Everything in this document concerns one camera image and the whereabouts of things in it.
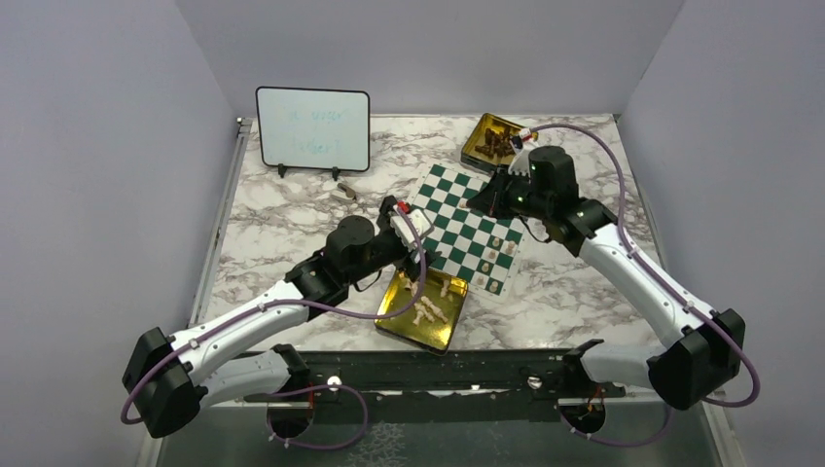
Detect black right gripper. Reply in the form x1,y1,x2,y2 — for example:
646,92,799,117
468,163,552,221

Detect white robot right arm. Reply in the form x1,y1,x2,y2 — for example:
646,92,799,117
467,146,745,410

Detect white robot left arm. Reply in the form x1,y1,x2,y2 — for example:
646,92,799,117
120,196,434,438

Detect green white chess board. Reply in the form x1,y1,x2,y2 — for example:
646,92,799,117
388,163,528,304

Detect gold tin dark pieces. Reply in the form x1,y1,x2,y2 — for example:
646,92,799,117
460,113,522,172

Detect pile of dark chess pieces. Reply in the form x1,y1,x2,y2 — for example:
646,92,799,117
475,126,516,159

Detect gold tin white pieces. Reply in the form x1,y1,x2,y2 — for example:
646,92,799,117
374,269,469,355

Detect small tan clip object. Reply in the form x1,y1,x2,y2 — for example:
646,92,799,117
331,183,357,203

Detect small whiteboard on stand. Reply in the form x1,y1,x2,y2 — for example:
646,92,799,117
255,87,371,178

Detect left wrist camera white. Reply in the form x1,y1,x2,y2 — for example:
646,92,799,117
390,201,434,251

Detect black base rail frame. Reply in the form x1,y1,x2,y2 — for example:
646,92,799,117
197,345,627,424

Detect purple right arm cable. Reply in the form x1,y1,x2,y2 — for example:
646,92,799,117
528,122,762,448

